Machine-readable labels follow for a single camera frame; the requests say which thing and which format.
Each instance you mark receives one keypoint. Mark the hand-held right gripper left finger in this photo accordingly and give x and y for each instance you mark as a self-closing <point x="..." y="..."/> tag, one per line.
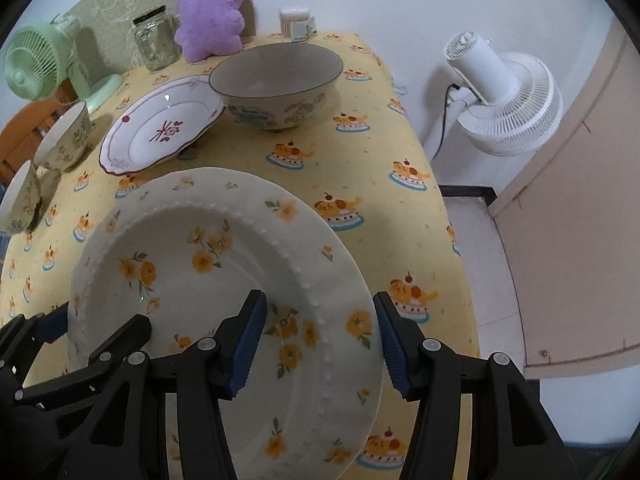
<point x="244" y="355"/>

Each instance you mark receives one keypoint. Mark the small white floral bowl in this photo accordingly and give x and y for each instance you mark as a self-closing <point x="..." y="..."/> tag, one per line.
<point x="65" y="135"/>
<point x="20" y="200"/>

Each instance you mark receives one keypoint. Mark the toothpick container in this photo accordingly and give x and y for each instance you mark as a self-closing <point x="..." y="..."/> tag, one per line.
<point x="292" y="22"/>

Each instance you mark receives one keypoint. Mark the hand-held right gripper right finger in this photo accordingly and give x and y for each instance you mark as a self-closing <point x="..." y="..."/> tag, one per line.
<point x="395" y="355"/>

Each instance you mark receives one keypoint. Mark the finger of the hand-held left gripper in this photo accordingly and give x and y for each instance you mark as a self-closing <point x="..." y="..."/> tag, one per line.
<point x="120" y="337"/>
<point x="50" y="324"/>

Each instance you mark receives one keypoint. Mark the purple plush toy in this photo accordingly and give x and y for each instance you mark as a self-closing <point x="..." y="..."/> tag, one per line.
<point x="210" y="10"/>

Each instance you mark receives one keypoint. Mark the white standing fan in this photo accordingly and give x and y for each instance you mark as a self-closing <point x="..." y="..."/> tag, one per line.
<point x="505" y="90"/>

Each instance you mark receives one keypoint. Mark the white plate with red pattern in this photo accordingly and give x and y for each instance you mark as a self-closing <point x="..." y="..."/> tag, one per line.
<point x="150" y="125"/>

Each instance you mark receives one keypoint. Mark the large grey floral bowl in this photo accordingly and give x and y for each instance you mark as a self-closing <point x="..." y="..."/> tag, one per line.
<point x="280" y="75"/>

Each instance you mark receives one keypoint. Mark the green table fan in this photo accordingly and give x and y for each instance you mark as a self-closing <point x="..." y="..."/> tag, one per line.
<point x="35" y="65"/>

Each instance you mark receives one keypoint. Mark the white plate with yellow flowers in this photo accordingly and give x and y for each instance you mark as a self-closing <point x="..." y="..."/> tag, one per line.
<point x="200" y="285"/>

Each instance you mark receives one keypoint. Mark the yellow printed tablecloth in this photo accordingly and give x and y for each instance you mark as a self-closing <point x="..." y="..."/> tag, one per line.
<point x="350" y="170"/>

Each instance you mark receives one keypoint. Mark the glass jar with dark lid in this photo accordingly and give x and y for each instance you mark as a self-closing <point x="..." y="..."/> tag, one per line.
<point x="155" y="40"/>

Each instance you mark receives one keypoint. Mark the beige door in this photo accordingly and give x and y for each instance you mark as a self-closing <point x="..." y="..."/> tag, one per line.
<point x="575" y="210"/>

